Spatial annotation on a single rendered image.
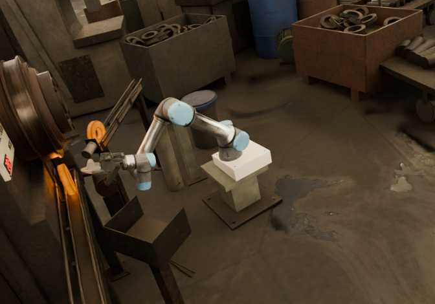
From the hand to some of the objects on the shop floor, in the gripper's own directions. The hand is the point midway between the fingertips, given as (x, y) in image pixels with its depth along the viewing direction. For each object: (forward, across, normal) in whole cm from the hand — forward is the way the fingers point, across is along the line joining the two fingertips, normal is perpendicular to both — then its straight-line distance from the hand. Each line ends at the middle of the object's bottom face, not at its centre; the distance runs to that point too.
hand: (83, 171), depth 188 cm
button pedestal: (-86, -68, +51) cm, 121 cm away
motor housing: (-28, -33, +69) cm, 82 cm away
